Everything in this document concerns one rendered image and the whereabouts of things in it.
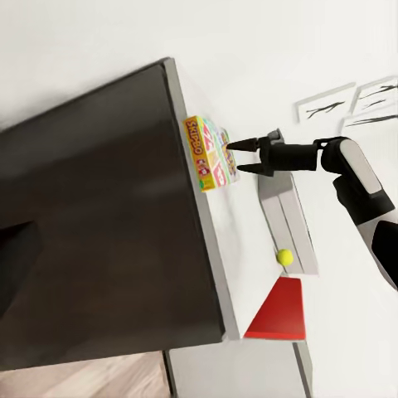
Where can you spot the desk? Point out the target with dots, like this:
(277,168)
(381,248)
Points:
(136,258)

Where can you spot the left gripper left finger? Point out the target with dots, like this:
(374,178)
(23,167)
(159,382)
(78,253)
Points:
(20,248)

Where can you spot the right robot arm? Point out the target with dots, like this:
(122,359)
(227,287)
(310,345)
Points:
(358,187)

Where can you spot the board game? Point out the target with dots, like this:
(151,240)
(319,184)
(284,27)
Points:
(214,163)

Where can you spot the tennis ball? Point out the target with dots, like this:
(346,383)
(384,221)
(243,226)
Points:
(284,257)

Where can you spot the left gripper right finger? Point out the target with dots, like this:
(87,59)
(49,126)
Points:
(385,247)

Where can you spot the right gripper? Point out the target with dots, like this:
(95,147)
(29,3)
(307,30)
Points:
(273,157)

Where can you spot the swivel chair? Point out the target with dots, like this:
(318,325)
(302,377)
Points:
(281,316)

